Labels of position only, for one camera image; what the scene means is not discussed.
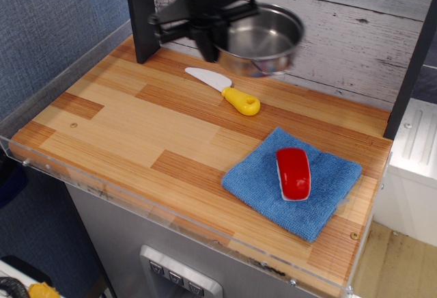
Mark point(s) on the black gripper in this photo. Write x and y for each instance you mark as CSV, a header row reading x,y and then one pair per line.
x,y
182,16

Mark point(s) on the stainless steel pot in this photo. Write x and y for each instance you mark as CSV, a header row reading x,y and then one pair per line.
x,y
263,44

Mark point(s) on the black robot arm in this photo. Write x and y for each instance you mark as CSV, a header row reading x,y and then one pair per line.
x,y
204,21

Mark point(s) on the blue folded cloth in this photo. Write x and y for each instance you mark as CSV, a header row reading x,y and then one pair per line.
x,y
255,182

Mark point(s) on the red toy sushi piece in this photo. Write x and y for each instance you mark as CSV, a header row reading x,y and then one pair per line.
x,y
294,174

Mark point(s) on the silver toy fridge cabinet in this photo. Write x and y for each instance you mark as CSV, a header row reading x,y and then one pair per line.
x,y
118,225

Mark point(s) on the silver dispenser button panel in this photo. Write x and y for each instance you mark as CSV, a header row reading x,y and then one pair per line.
x,y
171,278

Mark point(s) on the white side cabinet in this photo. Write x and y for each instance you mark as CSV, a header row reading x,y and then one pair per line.
x,y
406,202

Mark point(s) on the yellow handled toy knife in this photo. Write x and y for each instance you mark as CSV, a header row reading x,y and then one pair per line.
x,y
246,104

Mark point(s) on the dark left vertical post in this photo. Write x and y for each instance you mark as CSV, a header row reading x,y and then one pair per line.
x,y
145,41

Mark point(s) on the dark vertical post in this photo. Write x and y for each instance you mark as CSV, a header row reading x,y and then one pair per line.
x,y
145,41
413,70

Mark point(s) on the dark right vertical post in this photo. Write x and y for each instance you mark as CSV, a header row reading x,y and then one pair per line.
x,y
413,70

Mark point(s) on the clear acrylic guard rail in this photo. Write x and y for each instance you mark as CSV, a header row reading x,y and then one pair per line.
x,y
151,138

